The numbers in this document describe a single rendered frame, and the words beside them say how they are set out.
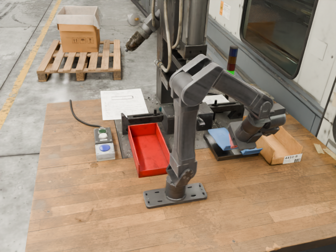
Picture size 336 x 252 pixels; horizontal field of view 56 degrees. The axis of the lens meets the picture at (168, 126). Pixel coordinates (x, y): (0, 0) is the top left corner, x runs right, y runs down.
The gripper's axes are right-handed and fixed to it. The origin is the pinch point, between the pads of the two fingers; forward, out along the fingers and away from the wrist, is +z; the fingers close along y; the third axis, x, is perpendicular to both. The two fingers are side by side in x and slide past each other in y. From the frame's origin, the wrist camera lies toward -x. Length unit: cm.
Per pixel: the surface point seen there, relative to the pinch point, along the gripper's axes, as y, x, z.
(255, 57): 72, -58, 40
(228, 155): -0.9, -0.4, 6.1
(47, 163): 11, 64, 16
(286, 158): -7.2, -19.9, 1.3
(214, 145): 5.1, 2.1, 9.6
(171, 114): 22.8, 15.0, 12.4
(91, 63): 228, 24, 225
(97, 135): 20, 45, 18
